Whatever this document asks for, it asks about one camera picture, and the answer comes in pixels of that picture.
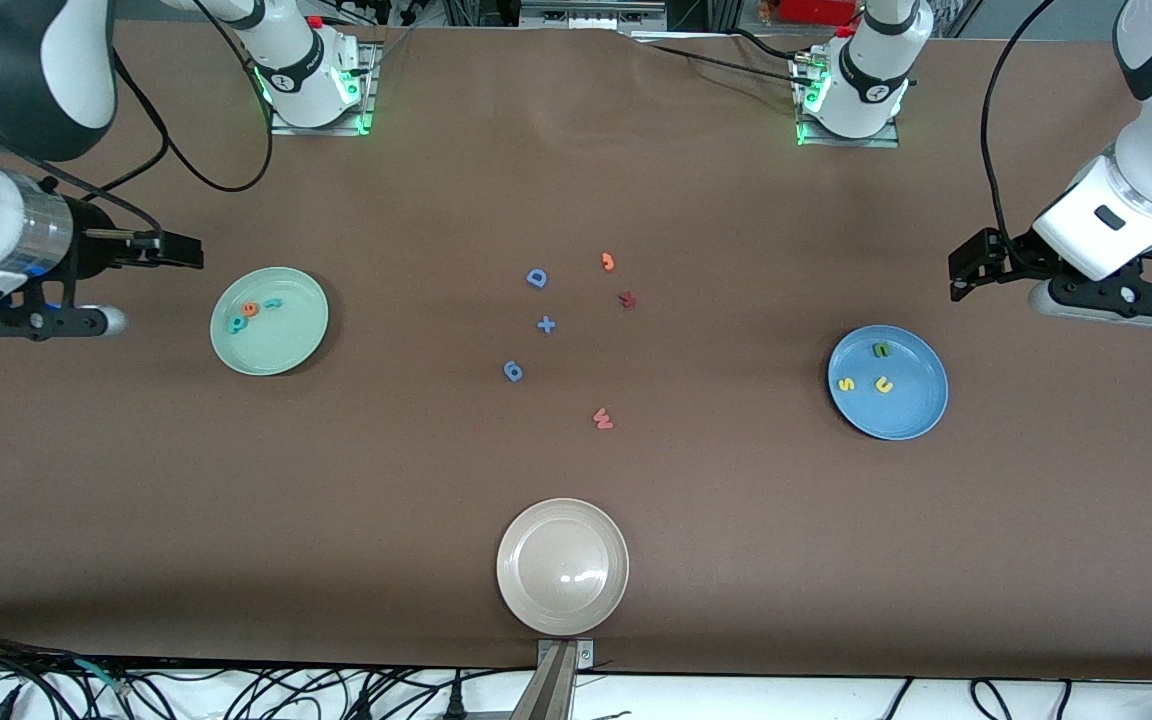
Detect black cable on table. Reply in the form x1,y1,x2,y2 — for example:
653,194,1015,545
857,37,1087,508
636,38,809,83
731,28,809,63

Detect aluminium frame rail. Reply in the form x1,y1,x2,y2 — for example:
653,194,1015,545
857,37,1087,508
521,0,667,31

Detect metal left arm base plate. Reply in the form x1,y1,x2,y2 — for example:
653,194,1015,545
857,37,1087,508
794,50,902,149

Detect red box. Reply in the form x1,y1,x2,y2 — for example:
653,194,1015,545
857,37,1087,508
781,0,857,26

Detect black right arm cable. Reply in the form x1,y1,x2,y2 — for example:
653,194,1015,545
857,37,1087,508
0,0,274,236

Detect blue plate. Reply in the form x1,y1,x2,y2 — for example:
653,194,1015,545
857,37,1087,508
827,324,949,441

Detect pale green plate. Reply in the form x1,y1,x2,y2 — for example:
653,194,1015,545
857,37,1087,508
211,266,330,377

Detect beige plate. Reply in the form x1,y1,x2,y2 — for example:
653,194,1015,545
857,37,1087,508
496,498,630,637

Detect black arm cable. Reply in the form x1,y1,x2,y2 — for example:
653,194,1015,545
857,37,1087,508
980,0,1057,246
0,0,274,236

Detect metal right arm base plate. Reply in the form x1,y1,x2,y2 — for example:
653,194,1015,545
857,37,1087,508
269,40,378,136

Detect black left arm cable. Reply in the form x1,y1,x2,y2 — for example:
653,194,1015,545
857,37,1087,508
980,0,1057,246

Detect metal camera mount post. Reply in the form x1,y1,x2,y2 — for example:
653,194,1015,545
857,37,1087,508
511,638,597,720

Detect tangled black floor cables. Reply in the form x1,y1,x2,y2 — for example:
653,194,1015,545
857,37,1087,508
0,628,537,720

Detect teal floor cable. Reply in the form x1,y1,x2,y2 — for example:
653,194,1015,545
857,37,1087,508
71,655,132,696

